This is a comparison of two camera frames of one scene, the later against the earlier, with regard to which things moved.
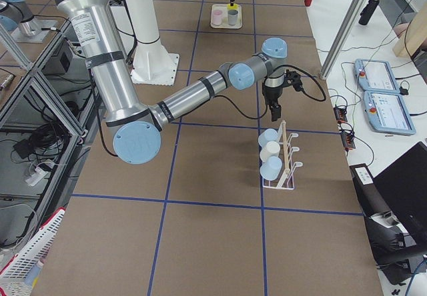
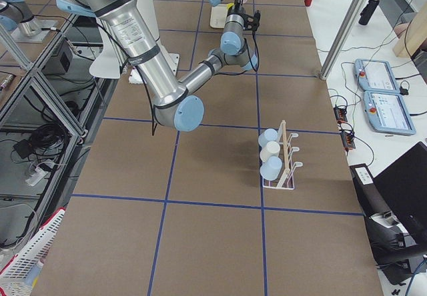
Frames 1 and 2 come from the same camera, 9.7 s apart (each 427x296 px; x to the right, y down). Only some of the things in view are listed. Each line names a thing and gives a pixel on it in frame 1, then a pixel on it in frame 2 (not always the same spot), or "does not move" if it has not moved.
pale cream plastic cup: x=271 y=149 does not move
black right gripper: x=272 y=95 → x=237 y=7
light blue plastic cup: x=267 y=135 does not move
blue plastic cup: x=271 y=168 does not move
